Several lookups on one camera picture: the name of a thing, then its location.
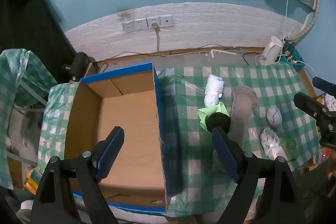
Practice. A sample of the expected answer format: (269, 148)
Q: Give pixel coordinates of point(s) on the white patterned cloth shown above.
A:
(270, 142)

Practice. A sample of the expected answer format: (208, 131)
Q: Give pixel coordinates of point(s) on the white wall socket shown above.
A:
(128, 26)
(153, 21)
(166, 20)
(140, 24)

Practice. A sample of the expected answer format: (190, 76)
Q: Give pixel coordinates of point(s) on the green checkered tablecloth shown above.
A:
(189, 150)

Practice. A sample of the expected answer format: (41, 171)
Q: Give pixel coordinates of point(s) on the white blue-striped rolled sock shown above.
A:
(214, 90)

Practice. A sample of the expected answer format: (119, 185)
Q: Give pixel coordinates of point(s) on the white plastic appliance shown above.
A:
(270, 52)

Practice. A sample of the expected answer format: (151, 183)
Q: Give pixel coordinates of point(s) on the green mesh scourer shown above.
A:
(290, 148)

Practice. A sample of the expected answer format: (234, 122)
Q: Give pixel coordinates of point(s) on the checkered plastic cover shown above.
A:
(15, 69)

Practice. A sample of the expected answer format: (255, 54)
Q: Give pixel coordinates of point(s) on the light green cloth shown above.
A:
(203, 115)

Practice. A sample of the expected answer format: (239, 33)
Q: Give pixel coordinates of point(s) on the white plastic strip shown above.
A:
(220, 52)

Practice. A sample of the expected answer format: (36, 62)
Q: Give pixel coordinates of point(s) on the dark cabinet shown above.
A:
(23, 16)

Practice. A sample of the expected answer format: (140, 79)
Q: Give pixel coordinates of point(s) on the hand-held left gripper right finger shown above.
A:
(227, 155)

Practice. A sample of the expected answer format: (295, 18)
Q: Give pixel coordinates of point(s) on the black sock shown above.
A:
(218, 120)

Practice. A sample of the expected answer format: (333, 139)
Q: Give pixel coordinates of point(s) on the blue-edged cardboard box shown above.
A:
(131, 134)

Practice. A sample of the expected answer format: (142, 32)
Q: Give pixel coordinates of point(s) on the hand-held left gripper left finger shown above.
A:
(111, 150)

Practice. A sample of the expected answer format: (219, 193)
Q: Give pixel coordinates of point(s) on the yellow packet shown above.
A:
(32, 179)

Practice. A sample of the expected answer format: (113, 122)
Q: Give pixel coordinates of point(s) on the teal plastic basket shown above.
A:
(296, 56)

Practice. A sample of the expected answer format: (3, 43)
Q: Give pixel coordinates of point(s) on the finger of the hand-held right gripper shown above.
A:
(309, 104)
(324, 85)

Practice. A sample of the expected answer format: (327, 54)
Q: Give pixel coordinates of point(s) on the long grey sock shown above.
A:
(240, 113)

